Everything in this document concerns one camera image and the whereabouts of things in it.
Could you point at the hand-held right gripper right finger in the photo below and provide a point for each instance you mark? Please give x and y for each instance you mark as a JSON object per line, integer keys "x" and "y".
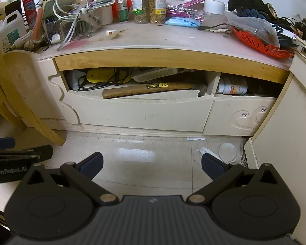
{"x": 213, "y": 167}

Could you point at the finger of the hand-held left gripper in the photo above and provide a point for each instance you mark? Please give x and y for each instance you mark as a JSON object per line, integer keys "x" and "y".
{"x": 44, "y": 152}
{"x": 2, "y": 142}

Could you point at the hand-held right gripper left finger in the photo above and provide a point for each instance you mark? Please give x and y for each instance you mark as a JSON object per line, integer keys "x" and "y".
{"x": 93, "y": 163}

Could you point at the large cream drawer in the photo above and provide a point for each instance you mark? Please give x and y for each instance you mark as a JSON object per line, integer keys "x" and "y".
{"x": 142, "y": 112}

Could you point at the small cream drawer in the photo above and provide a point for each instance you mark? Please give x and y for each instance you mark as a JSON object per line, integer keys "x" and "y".
{"x": 224, "y": 112}

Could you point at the wooden chair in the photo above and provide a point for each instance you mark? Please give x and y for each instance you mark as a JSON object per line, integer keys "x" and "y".
{"x": 53, "y": 135}

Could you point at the paper scrap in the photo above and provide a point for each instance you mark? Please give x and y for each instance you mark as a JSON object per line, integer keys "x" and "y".
{"x": 195, "y": 138}

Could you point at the white cloth bag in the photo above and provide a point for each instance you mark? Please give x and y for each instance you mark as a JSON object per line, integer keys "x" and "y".
{"x": 72, "y": 80}

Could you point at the cream side cabinet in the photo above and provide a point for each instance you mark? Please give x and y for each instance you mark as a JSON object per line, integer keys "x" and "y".
{"x": 283, "y": 132}

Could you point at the white pill bottle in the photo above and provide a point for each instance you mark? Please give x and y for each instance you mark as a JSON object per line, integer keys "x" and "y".
{"x": 234, "y": 86}

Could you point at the yellow plastic device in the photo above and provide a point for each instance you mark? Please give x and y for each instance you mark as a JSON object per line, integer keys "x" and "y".
{"x": 99, "y": 75}

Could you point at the white light bulb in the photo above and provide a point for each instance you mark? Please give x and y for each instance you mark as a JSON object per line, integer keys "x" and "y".
{"x": 23, "y": 40}

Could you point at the white vented box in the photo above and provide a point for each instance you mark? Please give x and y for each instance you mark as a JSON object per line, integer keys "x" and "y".
{"x": 153, "y": 75}

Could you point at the white plastic jug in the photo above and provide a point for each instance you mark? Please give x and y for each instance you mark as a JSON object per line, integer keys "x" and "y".
{"x": 11, "y": 33}

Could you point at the orange tube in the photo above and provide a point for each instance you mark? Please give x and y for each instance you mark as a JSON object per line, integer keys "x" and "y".
{"x": 37, "y": 28}

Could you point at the cream wooden cabinet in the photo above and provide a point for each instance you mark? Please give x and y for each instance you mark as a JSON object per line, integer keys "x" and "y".
{"x": 168, "y": 56}

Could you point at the clear acrylic organizer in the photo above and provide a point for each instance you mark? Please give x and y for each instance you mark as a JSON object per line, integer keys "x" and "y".
{"x": 86, "y": 23}

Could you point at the red white spray can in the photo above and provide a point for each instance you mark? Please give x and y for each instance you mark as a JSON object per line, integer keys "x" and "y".
{"x": 29, "y": 7}

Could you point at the clear plastic bag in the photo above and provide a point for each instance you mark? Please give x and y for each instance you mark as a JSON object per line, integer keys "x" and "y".
{"x": 257, "y": 28}

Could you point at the blue face mask pack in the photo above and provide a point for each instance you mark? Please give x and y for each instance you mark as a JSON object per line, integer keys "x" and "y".
{"x": 181, "y": 21}

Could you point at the green white bottle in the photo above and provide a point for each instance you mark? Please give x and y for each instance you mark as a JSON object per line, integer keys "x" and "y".
{"x": 123, "y": 11}

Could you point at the pink plastic package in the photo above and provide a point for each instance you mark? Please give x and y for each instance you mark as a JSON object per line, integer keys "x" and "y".
{"x": 186, "y": 11}

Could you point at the white plastic jar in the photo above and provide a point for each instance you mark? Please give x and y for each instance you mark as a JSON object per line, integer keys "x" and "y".
{"x": 213, "y": 7}

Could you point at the jar of green dried herbs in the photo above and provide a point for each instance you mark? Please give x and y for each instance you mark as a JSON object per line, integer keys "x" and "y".
{"x": 140, "y": 7}

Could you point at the carded blister package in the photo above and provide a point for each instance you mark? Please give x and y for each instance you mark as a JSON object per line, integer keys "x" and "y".
{"x": 109, "y": 0}

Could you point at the jar with yellow label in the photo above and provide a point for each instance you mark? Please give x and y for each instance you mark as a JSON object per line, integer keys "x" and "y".
{"x": 156, "y": 7}

